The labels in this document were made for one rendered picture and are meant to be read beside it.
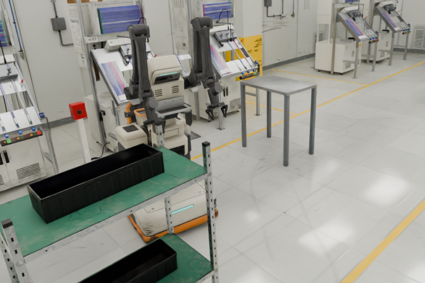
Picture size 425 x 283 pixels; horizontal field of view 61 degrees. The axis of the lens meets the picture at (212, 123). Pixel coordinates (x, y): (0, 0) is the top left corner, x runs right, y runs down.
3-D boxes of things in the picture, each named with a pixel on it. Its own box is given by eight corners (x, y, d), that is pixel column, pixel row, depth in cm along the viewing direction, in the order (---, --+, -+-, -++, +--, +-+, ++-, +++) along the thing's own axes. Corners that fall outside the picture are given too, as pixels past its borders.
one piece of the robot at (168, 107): (149, 130, 250) (145, 100, 243) (184, 121, 263) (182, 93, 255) (158, 137, 237) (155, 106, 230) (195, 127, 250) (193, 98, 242)
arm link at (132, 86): (140, 19, 210) (124, 20, 205) (149, 24, 200) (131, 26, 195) (144, 89, 232) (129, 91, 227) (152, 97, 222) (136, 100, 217)
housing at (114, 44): (144, 47, 435) (148, 40, 424) (107, 54, 406) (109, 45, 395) (141, 42, 437) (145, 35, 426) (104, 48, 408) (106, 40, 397)
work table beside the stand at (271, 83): (286, 166, 375) (287, 93, 347) (241, 146, 429) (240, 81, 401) (314, 153, 400) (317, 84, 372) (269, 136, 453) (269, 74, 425)
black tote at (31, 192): (145, 162, 190) (143, 142, 186) (164, 172, 177) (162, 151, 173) (32, 207, 154) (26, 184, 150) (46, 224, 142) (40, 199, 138)
